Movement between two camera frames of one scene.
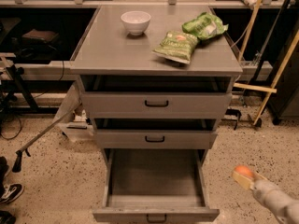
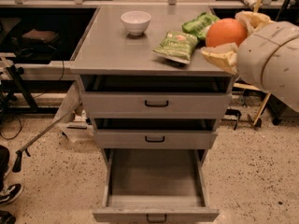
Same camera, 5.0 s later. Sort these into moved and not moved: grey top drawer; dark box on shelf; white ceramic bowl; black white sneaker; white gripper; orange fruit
Moved: orange fruit; white gripper
Not moved: dark box on shelf; grey top drawer; black white sneaker; white ceramic bowl
